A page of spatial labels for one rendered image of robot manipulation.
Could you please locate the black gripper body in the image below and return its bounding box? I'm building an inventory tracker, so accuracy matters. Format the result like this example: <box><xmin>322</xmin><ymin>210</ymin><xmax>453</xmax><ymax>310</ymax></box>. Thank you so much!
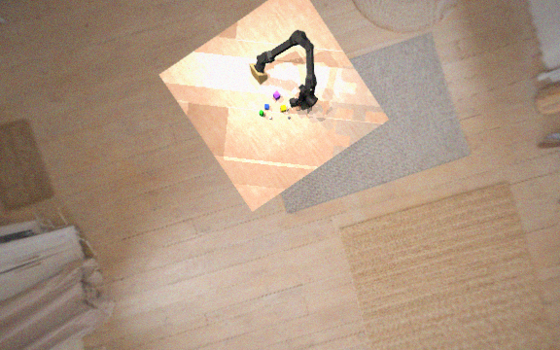
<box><xmin>289</xmin><ymin>96</ymin><xmax>305</xmax><ymax>108</ymax></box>

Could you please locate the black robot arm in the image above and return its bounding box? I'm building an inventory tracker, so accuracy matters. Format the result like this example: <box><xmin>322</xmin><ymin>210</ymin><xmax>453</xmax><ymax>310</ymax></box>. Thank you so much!
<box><xmin>254</xmin><ymin>30</ymin><xmax>318</xmax><ymax>111</ymax></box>

